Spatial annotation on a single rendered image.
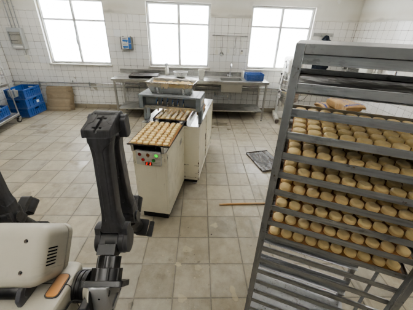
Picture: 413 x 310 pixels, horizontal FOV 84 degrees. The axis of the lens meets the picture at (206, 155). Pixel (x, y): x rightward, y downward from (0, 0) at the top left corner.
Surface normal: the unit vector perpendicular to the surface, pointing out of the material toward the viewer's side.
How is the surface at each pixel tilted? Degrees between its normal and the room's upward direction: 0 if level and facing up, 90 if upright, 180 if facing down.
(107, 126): 14
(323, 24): 90
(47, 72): 90
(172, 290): 0
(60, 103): 67
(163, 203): 90
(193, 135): 90
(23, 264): 48
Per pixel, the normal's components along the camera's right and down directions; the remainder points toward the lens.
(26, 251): 0.04, -0.24
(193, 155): -0.14, 0.47
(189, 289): 0.04, -0.88
